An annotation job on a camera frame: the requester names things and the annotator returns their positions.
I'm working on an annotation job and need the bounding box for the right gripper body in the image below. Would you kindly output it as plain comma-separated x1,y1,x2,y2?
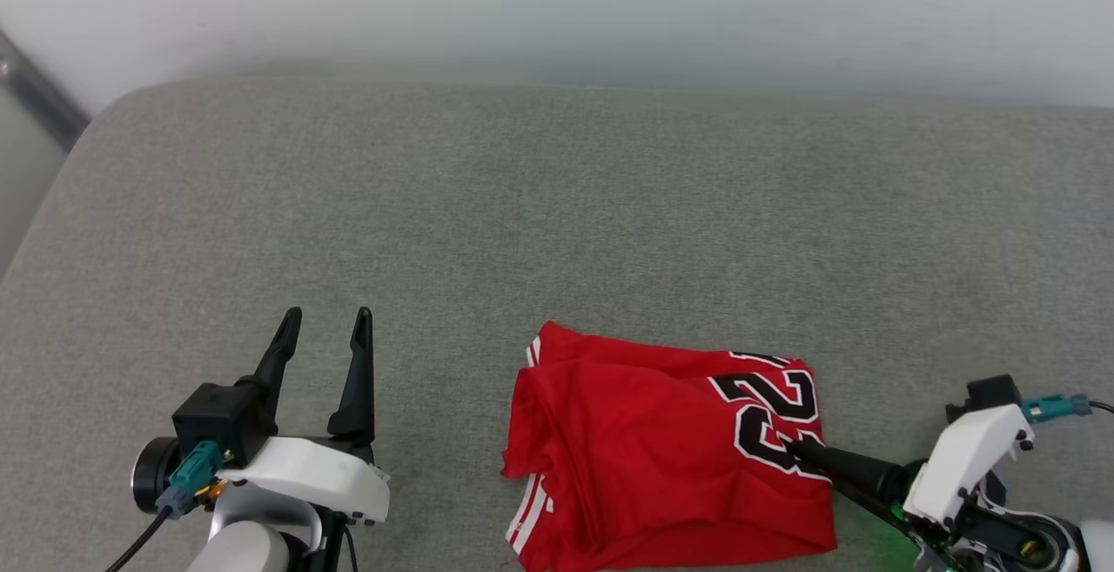
895,457,1082,572

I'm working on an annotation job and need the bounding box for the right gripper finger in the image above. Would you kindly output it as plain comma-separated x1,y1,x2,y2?
787,436,911,505
832,481,925,548

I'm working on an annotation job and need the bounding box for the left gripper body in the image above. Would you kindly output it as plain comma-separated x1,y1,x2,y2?
131,435,217,515

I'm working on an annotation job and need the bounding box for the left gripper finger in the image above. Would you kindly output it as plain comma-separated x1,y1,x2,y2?
327,306,377,449
237,307,304,399

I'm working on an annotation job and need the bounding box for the red basketball jersey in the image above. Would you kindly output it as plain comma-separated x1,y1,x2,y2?
500,320,839,572

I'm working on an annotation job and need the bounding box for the grey fabric sofa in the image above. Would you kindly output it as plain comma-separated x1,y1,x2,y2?
0,76,1114,572

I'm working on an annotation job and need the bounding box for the teal left camera cable plug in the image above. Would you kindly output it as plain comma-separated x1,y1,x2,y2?
155,440,225,521

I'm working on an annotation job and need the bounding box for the teal camera cable plug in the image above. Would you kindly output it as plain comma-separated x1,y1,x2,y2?
1021,393,1094,424
155,440,225,521

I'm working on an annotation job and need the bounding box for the teal right camera cable plug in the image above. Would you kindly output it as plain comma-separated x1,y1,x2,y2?
1021,393,1094,424

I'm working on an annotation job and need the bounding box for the dark grey wall strip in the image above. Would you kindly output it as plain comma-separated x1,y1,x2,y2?
0,30,91,153

